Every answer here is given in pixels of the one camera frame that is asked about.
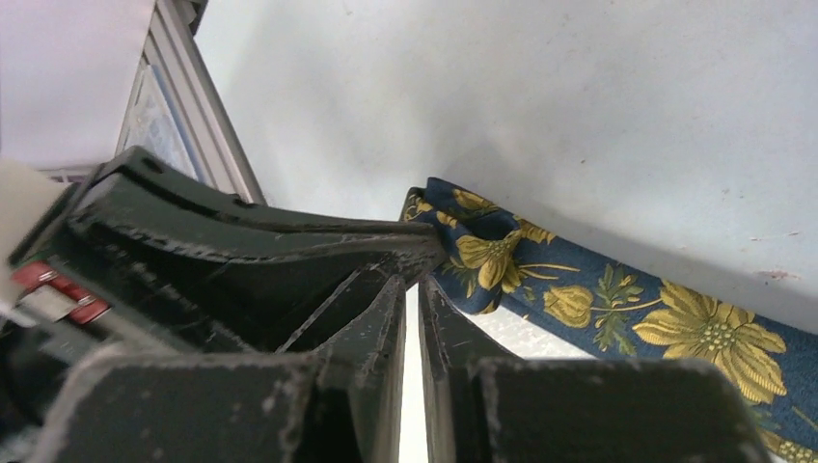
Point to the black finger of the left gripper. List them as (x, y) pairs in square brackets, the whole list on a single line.
[(151, 256)]

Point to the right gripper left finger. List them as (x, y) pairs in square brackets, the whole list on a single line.
[(337, 403)]

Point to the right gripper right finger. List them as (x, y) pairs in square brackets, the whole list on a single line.
[(486, 404)]

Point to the navy gold floral tie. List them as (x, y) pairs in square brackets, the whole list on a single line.
[(495, 258)]

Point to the aluminium frame rail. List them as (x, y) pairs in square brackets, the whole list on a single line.
[(174, 105)]

